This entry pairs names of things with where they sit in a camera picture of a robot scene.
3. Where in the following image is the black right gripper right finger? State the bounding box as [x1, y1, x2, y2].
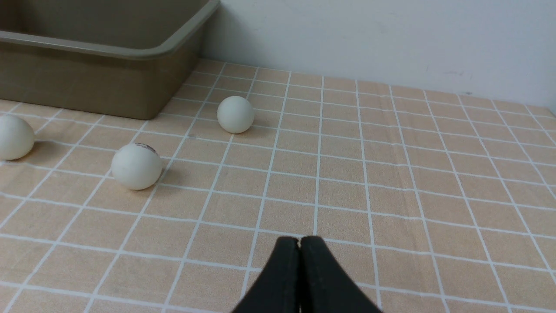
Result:
[300, 236, 381, 313]

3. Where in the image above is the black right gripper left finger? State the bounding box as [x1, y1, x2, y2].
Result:
[233, 236, 300, 313]

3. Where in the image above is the white ball with logo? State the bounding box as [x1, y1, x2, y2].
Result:
[111, 143, 162, 190]

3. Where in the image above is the checkered beige tablecloth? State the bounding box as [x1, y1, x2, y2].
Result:
[0, 60, 556, 313]

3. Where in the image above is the olive plastic bin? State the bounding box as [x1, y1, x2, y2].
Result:
[0, 0, 221, 120]

